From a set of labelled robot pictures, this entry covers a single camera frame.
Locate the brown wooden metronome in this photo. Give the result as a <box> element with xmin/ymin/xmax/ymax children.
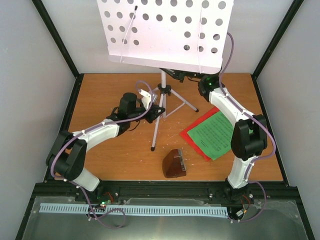
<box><xmin>162</xmin><ymin>148</ymin><xmax>187</xmax><ymax>179</ymax></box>

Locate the red sheet music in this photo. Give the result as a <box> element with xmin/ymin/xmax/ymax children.
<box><xmin>179</xmin><ymin>107</ymin><xmax>220</xmax><ymax>162</ymax></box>

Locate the green sheet music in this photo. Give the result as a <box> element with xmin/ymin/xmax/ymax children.
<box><xmin>197</xmin><ymin>111</ymin><xmax>234</xmax><ymax>161</ymax></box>

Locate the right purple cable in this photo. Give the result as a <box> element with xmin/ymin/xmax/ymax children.
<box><xmin>218</xmin><ymin>31</ymin><xmax>276</xmax><ymax>224</ymax></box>

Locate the lilac music stand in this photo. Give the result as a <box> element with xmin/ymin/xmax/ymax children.
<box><xmin>96</xmin><ymin>0</ymin><xmax>235</xmax><ymax>152</ymax></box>

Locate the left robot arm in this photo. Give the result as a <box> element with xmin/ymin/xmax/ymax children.
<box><xmin>46</xmin><ymin>90</ymin><xmax>166</xmax><ymax>202</ymax></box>

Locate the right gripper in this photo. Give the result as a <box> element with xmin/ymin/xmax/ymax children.
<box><xmin>158</xmin><ymin>55</ymin><xmax>206</xmax><ymax>83</ymax></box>

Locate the black aluminium frame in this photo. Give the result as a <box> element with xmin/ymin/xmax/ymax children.
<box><xmin>16</xmin><ymin>0</ymin><xmax>315</xmax><ymax>240</ymax></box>

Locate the light blue cable duct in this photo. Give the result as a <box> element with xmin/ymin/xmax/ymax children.
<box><xmin>38</xmin><ymin>203</ymin><xmax>228</xmax><ymax>218</ymax></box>

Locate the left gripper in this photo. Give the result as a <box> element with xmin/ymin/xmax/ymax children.
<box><xmin>129</xmin><ymin>103</ymin><xmax>166</xmax><ymax>124</ymax></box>

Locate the clear plastic metronome cover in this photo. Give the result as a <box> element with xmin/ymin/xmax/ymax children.
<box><xmin>178</xmin><ymin>149</ymin><xmax>186</xmax><ymax>172</ymax></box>

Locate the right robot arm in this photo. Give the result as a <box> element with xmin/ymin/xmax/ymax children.
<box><xmin>162</xmin><ymin>68</ymin><xmax>268</xmax><ymax>191</ymax></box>

